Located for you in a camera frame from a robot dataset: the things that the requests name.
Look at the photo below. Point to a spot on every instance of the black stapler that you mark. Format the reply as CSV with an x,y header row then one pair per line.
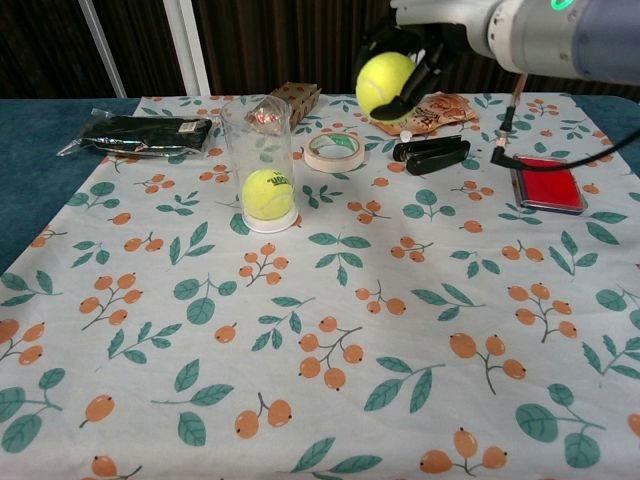
x,y
432,152

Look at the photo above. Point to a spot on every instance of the teal table cover cloth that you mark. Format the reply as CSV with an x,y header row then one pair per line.
x,y
30,175

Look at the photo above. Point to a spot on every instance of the transparent plastic cylinder container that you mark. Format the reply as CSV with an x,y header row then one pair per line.
x,y
265,150

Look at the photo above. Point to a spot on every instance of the beige masking tape roll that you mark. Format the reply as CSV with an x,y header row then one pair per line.
x,y
314,160

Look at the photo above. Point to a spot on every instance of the crinkled foil candy wrapper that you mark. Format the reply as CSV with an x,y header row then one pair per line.
x,y
265,117

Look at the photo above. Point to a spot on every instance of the brown cardboard box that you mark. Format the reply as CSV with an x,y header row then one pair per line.
x,y
305,100

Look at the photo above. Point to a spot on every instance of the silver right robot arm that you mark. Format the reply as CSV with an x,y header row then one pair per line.
x,y
560,35

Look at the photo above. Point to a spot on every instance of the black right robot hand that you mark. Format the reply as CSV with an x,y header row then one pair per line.
x,y
425,35

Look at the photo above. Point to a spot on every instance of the white metal frame post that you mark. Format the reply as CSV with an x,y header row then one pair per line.
x,y
102,50
187,50

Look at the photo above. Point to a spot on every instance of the yellow tennis ball black print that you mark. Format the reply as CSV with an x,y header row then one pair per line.
x,y
267,196

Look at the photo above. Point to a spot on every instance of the floral leaf berry tablecloth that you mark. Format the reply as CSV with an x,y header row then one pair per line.
x,y
320,300

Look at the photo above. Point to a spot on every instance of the plain yellow tennis ball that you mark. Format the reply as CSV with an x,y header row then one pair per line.
x,y
385,82

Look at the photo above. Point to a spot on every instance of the orange snack pouch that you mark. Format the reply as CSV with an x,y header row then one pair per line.
x,y
445,112

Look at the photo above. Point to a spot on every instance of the red ink stamp pad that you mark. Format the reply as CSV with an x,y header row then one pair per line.
x,y
549,186

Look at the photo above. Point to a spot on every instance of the black item in clear bag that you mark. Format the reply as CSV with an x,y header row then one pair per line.
x,y
145,132

